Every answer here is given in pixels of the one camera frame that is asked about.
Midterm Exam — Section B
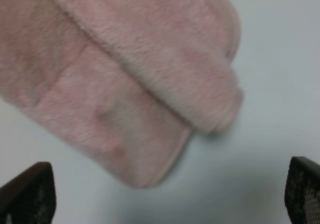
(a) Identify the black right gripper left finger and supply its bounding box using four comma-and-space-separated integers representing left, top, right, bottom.
0, 162, 57, 224

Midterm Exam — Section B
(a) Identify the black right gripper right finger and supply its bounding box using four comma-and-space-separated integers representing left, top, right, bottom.
284, 156, 320, 224

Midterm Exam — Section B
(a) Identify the pink fluffy towel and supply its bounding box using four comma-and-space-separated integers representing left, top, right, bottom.
0, 0, 242, 187

